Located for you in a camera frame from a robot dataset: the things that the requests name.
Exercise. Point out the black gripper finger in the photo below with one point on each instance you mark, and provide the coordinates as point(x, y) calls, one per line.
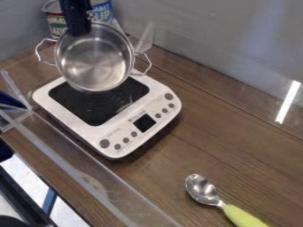
point(77, 13)

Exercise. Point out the silver steel pot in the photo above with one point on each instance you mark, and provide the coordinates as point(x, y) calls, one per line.
point(96, 61)

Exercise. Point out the white and black stove top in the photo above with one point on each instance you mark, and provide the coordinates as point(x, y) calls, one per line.
point(114, 121)

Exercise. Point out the tomato sauce can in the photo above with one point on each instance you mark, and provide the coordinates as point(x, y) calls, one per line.
point(56, 18)

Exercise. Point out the alphabet soup can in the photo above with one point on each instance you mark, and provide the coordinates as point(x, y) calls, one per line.
point(102, 10)

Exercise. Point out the blue cloth object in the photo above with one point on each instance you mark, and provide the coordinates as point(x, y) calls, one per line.
point(7, 102)

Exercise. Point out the clear acrylic front barrier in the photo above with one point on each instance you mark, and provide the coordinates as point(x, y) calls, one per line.
point(104, 198)

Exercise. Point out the clear acrylic corner bracket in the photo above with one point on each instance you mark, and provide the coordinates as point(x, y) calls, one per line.
point(141, 43)

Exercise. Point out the clear acrylic left bracket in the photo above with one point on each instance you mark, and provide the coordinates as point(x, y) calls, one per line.
point(15, 108)

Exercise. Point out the spoon with green handle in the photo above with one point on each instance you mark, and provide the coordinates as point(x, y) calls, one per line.
point(205, 194)

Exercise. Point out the black and blue stand frame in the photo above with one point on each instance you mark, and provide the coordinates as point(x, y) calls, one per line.
point(34, 215)

